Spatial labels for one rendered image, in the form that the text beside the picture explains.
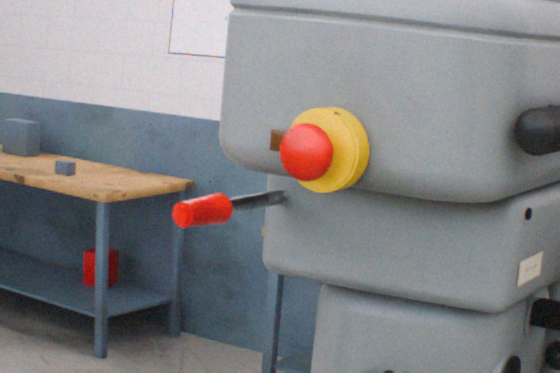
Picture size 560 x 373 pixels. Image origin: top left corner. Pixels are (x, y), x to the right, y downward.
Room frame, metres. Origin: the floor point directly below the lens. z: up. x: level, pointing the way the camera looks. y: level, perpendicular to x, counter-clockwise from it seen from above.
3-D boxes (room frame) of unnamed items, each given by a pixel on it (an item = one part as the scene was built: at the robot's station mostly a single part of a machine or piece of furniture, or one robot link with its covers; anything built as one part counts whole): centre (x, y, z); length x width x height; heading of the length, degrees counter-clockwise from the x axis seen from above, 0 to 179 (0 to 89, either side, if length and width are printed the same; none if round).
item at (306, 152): (0.84, -0.02, 1.76); 0.04 x 0.03 x 0.04; 59
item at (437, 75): (1.07, -0.16, 1.81); 0.47 x 0.26 x 0.16; 149
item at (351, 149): (0.86, -0.03, 1.76); 0.06 x 0.02 x 0.06; 59
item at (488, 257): (1.09, -0.18, 1.68); 0.34 x 0.24 x 0.10; 149
